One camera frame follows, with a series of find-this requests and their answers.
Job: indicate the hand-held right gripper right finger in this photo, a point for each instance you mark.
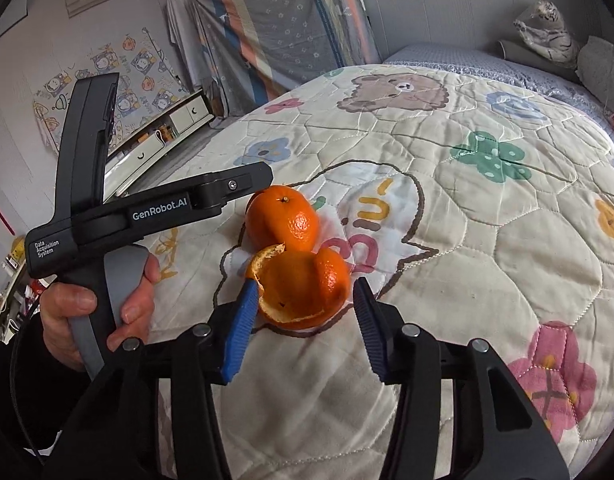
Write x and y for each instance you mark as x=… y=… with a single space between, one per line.
x=371 y=332

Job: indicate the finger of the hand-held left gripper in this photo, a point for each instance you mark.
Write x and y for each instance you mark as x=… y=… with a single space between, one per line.
x=237 y=185

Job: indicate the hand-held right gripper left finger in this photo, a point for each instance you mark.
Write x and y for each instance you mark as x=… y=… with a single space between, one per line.
x=237 y=332

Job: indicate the whole mandarin orange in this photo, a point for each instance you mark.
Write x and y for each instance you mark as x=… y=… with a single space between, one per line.
x=282 y=220

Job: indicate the orange mandarin peel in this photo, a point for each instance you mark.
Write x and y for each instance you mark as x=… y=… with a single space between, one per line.
x=297 y=285

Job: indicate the person's left forearm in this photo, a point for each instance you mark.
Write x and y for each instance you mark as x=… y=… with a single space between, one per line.
x=37 y=400

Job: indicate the person's left hand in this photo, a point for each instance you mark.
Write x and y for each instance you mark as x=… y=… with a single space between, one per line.
x=62 y=310

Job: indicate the white low cabinet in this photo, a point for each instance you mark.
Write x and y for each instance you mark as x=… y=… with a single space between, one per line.
x=177 y=120

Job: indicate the cluttered side shelf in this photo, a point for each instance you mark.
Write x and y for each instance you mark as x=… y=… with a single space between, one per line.
x=12 y=290

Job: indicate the cartoon bear printed quilt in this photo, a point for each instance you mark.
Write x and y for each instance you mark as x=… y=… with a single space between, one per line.
x=437 y=240

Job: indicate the white hanging cloth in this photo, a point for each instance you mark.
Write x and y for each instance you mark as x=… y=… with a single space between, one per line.
x=184 y=35

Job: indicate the striped folded mattress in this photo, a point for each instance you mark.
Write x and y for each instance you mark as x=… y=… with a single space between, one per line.
x=287 y=30

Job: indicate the grey wedge cushion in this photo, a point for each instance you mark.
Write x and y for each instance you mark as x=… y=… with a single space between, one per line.
x=522 y=55

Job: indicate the white tiger plush toy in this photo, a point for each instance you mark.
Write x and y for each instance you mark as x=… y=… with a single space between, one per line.
x=549 y=30

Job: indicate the grey lace cushion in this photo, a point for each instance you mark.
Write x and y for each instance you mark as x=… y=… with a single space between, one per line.
x=604 y=72

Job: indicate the cartoon wall poster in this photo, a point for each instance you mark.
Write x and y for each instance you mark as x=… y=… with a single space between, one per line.
x=132 y=70

